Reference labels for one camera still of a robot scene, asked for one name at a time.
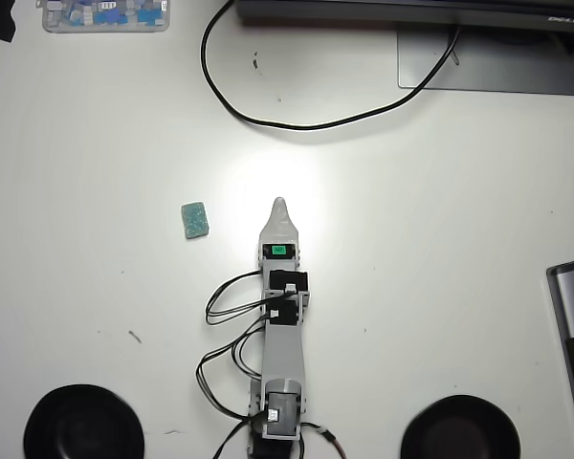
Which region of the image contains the blue sponge cube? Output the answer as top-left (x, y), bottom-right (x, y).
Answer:
top-left (180, 201), bottom-right (211, 240)

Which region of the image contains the black Dell monitor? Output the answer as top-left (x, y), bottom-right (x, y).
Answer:
top-left (233, 0), bottom-right (574, 34)

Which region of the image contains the black round bowl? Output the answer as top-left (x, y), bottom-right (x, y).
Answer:
top-left (22, 384), bottom-right (146, 459)
top-left (400, 394), bottom-right (521, 459)

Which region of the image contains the thin black servo wire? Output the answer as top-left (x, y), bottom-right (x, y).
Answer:
top-left (205, 270), bottom-right (272, 327)
top-left (194, 318), bottom-right (269, 427)

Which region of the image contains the grey gripper with motor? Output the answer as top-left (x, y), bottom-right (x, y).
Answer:
top-left (255, 196), bottom-right (302, 273)

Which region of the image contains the long thick black cable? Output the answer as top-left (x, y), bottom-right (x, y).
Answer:
top-left (199, 0), bottom-right (463, 132)

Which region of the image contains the grey laptop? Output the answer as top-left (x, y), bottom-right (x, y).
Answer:
top-left (545, 256), bottom-right (574, 459)

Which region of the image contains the clear box of blue pieces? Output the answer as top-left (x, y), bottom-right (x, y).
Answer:
top-left (35, 0), bottom-right (172, 34)

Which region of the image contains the grey monitor stand base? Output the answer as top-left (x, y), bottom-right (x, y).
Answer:
top-left (396, 23), bottom-right (574, 97)

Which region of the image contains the red and black power wire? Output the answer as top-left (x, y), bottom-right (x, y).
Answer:
top-left (298, 422), bottom-right (351, 459)

